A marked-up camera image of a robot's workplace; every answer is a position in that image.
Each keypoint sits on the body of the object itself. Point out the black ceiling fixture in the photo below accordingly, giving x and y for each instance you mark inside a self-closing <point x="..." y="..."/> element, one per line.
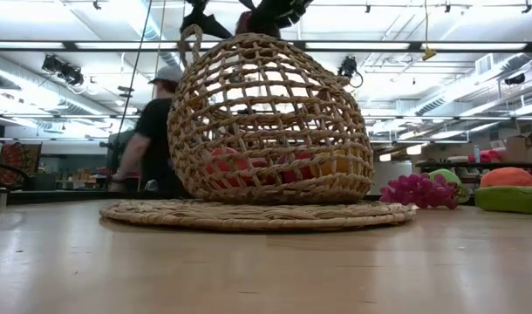
<point x="514" y="79"/>

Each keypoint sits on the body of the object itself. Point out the black monitor on stand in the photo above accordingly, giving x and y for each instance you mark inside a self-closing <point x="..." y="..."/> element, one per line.
<point x="117" y="148"/>

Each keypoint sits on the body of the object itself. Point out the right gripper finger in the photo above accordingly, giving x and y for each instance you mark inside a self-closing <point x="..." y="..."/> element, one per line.
<point x="266" y="24"/>

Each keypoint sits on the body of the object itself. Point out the black overhead camera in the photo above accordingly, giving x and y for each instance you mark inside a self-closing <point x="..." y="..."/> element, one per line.
<point x="348" y="67"/>

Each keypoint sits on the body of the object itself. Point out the dark red apple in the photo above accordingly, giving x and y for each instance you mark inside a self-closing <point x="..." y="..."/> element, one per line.
<point x="243" y="24"/>

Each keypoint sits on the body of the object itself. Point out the black overhead frame bar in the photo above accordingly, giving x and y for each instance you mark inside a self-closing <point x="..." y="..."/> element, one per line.
<point x="416" y="45"/>

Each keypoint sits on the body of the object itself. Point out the woven straw basket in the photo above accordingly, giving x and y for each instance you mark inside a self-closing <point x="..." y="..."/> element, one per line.
<point x="257" y="216"/>

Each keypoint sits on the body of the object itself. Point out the yellow bell pepper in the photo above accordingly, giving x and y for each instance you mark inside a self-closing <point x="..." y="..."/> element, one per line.
<point x="336" y="165"/>

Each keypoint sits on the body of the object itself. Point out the bright red apple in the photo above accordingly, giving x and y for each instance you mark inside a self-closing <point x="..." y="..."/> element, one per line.
<point x="292" y="174"/>

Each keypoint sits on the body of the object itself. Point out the black track spotlights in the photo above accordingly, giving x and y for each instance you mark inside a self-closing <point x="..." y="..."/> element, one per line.
<point x="61" y="70"/>

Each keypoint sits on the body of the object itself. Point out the purple grape bunch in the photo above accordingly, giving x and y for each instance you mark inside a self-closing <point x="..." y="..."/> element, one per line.
<point x="414" y="189"/>

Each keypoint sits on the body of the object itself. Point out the light green fruit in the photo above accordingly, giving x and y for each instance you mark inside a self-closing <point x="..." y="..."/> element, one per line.
<point x="510" y="200"/>

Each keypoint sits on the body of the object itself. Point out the red tomato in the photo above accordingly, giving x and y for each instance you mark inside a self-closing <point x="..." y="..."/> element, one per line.
<point x="224" y="168"/>

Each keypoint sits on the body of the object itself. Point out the cardboard box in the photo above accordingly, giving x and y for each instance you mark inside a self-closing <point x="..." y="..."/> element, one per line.
<point x="523" y="150"/>

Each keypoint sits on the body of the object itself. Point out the orange fruit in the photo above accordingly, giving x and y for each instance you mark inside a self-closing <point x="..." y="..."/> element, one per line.
<point x="508" y="178"/>

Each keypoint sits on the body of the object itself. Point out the person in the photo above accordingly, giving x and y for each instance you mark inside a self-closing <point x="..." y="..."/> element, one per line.
<point x="154" y="126"/>

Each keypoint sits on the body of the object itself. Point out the red patterned panel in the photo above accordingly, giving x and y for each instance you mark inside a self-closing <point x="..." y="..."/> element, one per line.
<point x="17" y="163"/>

